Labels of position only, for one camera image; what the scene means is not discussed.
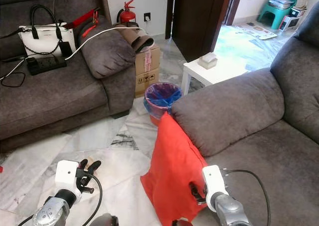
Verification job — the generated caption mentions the printed floor mat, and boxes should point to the printed floor mat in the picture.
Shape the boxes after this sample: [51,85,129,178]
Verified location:
[232,23,277,40]

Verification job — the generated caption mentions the red bin with blue bag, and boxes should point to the red bin with blue bag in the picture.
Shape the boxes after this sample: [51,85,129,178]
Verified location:
[144,82,182,126]

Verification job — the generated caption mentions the white cable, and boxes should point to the white cable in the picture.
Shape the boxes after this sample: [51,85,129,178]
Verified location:
[67,27,133,62]

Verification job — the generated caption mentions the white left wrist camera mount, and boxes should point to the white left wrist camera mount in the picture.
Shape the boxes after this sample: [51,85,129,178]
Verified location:
[55,160,80,190]

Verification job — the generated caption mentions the thin black cable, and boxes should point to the thin black cable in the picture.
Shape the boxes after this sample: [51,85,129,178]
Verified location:
[2,72,25,89]

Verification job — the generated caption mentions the brown folded cloth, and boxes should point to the brown folded cloth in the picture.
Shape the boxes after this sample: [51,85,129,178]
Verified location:
[115,23,154,53]

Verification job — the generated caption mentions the cardboard box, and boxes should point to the cardboard box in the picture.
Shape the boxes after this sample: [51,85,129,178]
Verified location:
[134,43,161,98]

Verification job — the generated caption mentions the dark wooden door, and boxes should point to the dark wooden door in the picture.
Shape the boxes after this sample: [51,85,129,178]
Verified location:
[165,0,242,62]

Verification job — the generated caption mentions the red strap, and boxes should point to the red strap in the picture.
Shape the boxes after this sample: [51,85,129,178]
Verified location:
[67,8,100,37]

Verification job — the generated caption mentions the stack of papers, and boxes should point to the stack of papers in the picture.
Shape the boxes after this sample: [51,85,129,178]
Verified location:
[269,0,295,10]

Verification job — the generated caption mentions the dark grey fabric sofa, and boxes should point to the dark grey fabric sofa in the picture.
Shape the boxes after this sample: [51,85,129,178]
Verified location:
[0,0,138,154]
[171,17,319,226]

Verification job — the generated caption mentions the beige tissue box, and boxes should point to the beige tissue box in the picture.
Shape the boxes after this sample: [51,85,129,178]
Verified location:
[198,53,218,70]

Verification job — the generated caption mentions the red fire extinguisher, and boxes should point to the red fire extinguisher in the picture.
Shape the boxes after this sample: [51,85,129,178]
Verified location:
[117,0,136,23]

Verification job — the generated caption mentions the white handbag with black handles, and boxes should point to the white handbag with black handles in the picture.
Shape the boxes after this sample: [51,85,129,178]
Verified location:
[19,4,77,57]

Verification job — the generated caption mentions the black power strip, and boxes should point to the black power strip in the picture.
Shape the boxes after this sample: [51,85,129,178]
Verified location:
[27,56,68,76]

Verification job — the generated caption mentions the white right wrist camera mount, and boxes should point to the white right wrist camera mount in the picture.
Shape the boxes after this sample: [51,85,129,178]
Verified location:
[202,165,228,212]

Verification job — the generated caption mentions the green plastic stool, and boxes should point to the green plastic stool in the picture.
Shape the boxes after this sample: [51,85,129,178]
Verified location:
[257,0,297,30]

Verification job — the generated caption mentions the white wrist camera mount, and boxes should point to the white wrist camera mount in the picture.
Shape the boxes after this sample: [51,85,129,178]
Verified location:
[202,165,228,212]
[55,160,80,190]

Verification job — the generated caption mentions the black power adapter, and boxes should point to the black power adapter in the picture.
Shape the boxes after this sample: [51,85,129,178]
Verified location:
[59,41,74,57]

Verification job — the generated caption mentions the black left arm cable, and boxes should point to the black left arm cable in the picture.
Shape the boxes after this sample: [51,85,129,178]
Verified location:
[17,174,103,226]

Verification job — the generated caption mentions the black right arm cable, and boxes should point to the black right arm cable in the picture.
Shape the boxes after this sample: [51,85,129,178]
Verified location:
[224,169,271,226]

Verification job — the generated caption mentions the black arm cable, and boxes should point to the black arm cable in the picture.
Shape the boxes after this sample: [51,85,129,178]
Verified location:
[17,174,103,226]
[224,169,271,226]

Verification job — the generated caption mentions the red pillow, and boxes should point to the red pillow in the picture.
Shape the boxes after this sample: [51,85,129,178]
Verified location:
[141,112,209,226]

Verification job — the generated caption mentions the white side table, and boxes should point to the white side table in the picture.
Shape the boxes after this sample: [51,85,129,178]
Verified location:
[181,57,255,96]

